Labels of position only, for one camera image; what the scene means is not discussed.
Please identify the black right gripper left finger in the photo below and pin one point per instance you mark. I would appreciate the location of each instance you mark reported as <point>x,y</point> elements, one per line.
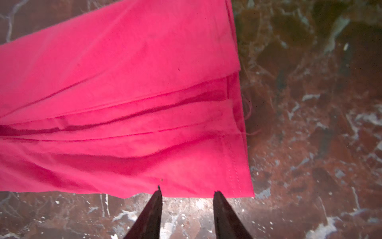
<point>148,224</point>

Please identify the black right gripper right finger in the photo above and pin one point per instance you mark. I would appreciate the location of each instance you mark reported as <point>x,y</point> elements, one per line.
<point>227,224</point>

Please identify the magenta t-shirt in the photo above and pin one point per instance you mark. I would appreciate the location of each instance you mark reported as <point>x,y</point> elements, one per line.
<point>122,100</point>

